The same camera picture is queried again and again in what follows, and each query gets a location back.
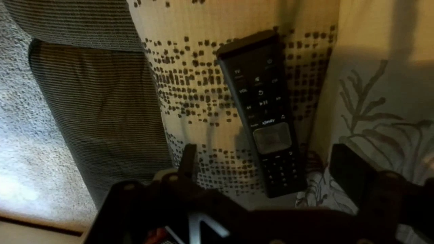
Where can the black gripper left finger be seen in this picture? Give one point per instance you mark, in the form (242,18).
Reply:
(189,163)

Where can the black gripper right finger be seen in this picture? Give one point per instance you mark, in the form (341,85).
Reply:
(353,174)

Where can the long black remote controller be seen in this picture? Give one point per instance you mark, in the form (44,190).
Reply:
(262,113)

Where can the white pillow with black dots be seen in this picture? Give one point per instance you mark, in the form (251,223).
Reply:
(190,90)

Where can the white pillow with shell print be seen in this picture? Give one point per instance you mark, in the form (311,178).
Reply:
(384,90)

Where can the grey-green fabric sofa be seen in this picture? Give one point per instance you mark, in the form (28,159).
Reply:
(100,113)

